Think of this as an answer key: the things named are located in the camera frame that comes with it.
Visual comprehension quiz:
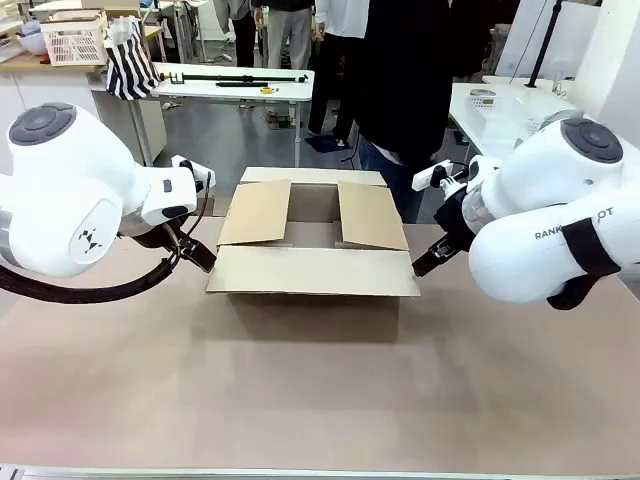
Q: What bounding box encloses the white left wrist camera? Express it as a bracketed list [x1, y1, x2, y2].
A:
[171, 155, 217, 194]

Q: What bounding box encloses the black tripod pole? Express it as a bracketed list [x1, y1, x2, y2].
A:
[159, 72, 309, 88]

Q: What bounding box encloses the white cabinet with wooden top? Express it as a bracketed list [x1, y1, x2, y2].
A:
[0, 48, 169, 167]

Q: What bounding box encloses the person in black coat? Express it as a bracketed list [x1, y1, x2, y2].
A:
[349, 0, 481, 225]

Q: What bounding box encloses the black white striped bag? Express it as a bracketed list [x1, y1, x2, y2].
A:
[104, 17, 163, 102]

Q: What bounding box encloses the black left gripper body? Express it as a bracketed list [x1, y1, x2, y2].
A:
[130, 222, 200, 258]

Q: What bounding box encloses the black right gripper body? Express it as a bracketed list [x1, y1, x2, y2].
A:
[432, 194, 475, 254]

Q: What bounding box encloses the cardboard carton on cabinet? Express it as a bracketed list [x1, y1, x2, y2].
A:
[81, 0, 142, 22]

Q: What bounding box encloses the white panel board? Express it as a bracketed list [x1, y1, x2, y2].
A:
[494, 0, 602, 81]

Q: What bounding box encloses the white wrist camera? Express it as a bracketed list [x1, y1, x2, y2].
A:
[411, 159, 471, 194]
[171, 155, 217, 194]

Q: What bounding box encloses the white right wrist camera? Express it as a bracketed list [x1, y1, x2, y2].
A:
[411, 159, 471, 194]

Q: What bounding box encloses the person in dark trousers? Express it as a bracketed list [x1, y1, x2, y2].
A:
[227, 0, 257, 69]

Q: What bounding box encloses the white table with grey legs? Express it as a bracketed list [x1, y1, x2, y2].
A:
[148, 62, 317, 169]

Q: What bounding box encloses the brown cardboard box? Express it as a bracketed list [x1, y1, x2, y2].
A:
[205, 166, 422, 301]

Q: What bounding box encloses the black light stand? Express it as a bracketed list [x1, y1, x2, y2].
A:
[523, 0, 564, 91]

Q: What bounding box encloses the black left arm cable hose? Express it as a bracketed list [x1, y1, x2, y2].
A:
[0, 248, 177, 306]

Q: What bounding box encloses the person in grey trousers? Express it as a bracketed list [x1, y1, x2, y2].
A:
[252, 0, 314, 72]

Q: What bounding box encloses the white plastic crate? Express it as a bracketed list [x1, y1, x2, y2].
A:
[40, 9, 111, 68]

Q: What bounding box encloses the person in white shirt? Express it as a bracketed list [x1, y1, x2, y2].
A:
[306, 0, 367, 147]

